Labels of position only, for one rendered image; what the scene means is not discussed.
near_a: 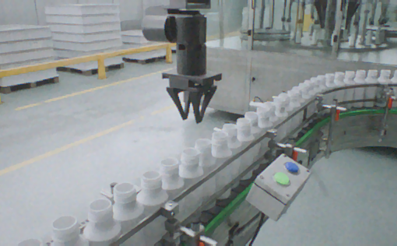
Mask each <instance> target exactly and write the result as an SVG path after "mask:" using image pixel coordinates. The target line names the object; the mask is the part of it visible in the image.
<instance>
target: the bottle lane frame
mask: <svg viewBox="0 0 397 246"><path fill-rule="evenodd" d="M318 129H319V125H318V124H316V125H314V126H313V127H312V128H311V129H309V130H308V131H307V132H306V133H305V134H304V135H303V136H302V137H300V138H299V139H298V140H297V141H296V142H295V143H296V147H295V148H298V149H304V150H307V153H306V155H304V154H301V153H299V154H298V155H297V163H298V164H300V165H301V166H302V167H304V168H306V169H308V170H310V169H311V168H312V167H313V166H314V161H313V162H312V163H311V165H310V166H309V165H308V164H309V157H310V151H311V140H312V139H313V138H314V137H315V136H316V135H317V134H318ZM255 180H256V179H255ZM255 180H254V181H252V182H251V184H250V185H249V186H247V187H246V188H244V190H243V191H242V192H241V193H237V196H236V197H235V198H234V199H233V200H230V202H229V203H228V204H227V205H226V206H225V207H221V208H222V209H221V210H220V211H219V213H218V214H217V215H216V216H215V215H213V218H212V219H211V220H210V221H209V222H208V223H207V224H205V223H203V224H204V227H205V237H207V238H211V239H213V240H215V241H217V242H218V246H227V245H228V244H229V243H230V242H231V241H232V240H233V239H234V237H233V232H234V230H235V229H236V228H237V227H238V226H239V225H240V224H241V223H242V222H243V223H244V225H245V224H246V223H247V222H248V221H249V220H250V219H252V218H253V217H254V216H255V215H256V214H257V213H259V212H260V210H259V209H257V208H256V207H254V206H253V205H252V204H251V203H250V202H248V201H247V200H246V198H247V196H248V193H249V191H250V190H251V188H252V186H253V184H254V183H255ZM228 200H229V199H228ZM268 219H269V217H268V216H267V215H265V217H264V220H263V223H262V226H263V225H264V224H265V222H266V221H267V220H268ZM259 222H260V220H259V221H258V222H256V223H255V224H254V225H253V226H252V227H250V228H249V229H248V230H247V231H245V232H244V233H243V237H242V239H241V240H240V241H239V242H238V246H245V245H246V244H247V243H248V242H249V241H250V240H251V239H252V238H253V236H254V234H255V232H256V230H257V228H258V225H259Z"/></svg>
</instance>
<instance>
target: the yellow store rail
mask: <svg viewBox="0 0 397 246"><path fill-rule="evenodd" d="M172 47H176V43H175V44H167V43H164V44H157V45H151V46H147V47H137V48H133V49H128V50H122V51H113V52H108V53H101V54H95V55H89V56H84V57H79V58H70V59H65V60H61V61H51V62H46V63H40V64H36V65H27V66H22V67H17V68H13V69H3V70H0V78H2V77H6V76H14V75H19V74H23V73H28V72H36V71H40V70H45V69H53V68H58V67H62V66H66V65H75V64H79V63H84V62H92V61H98V65H97V68H98V76H99V77H97V79H106V78H107V76H105V68H104V59H106V58H114V57H119V56H123V55H128V54H136V53H141V52H146V51H153V50H158V49H163V48H166V61H165V62H164V63H172V61H171V48H172ZM2 103H4V102H3V101H1V98H0V104H2Z"/></svg>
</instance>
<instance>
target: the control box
mask: <svg viewBox="0 0 397 246"><path fill-rule="evenodd" d="M288 162H292V163H295V164H296V165H297V166H298V168H299V170H298V172H296V173H294V172H291V171H289V170H288V169H287V168H286V164H287V163H288ZM277 173H283V174H285V175H286V176H287V177H288V182H287V183H286V184H284V183H281V182H280V183H279V182H278V181H277V180H276V179H275V175H276V174H277ZM310 176H311V172H310V171H309V170H308V169H306V168H304V167H302V166H301V165H300V164H298V163H296V162H295V161H293V160H291V159H290V158H289V157H288V156H286V155H284V154H282V155H281V156H280V157H279V158H278V159H277V160H275V161H274V162H273V163H272V164H271V165H270V166H269V167H268V168H266V169H265V170H264V171H263V172H262V173H261V174H260V175H259V176H257V178H256V180H255V183H254V184H253V186H252V188H251V190H250V191H249V193H248V196H247V198H246V200H247V201H248V202H250V203H251V204H252V205H253V206H254V207H256V208H257V209H259V210H260V212H259V213H257V214H256V215H255V216H254V217H253V218H252V219H250V220H249V221H248V222H247V223H246V224H245V225H244V223H243V222H242V223H241V224H240V225H239V226H238V227H237V228H236V229H235V230H234V232H233V237H234V239H233V240H232V242H233V246H236V245H237V243H238V242H239V241H240V240H241V239H242V237H243V233H244V232H245V231H247V230H248V229H249V228H250V227H252V226H253V225H254V224H255V223H256V222H258V221H259V220H260V222H259V225H258V228H257V230H256V232H255V234H254V236H253V238H252V239H251V241H250V243H249V245H248V246H252V244H253V243H254V241H255V238H256V237H257V235H258V233H259V231H260V229H261V227H262V223H263V220H264V217H265V215H267V216H268V217H270V218H271V219H272V220H274V221H276V222H277V221H278V219H279V218H280V217H281V216H282V215H283V214H284V212H285V211H286V210H287V208H288V207H289V206H290V204H291V203H292V202H293V200H294V199H295V198H296V197H297V196H298V195H299V193H300V191H301V190H302V188H303V187H304V185H305V183H306V182H307V180H308V178H309V177H310Z"/></svg>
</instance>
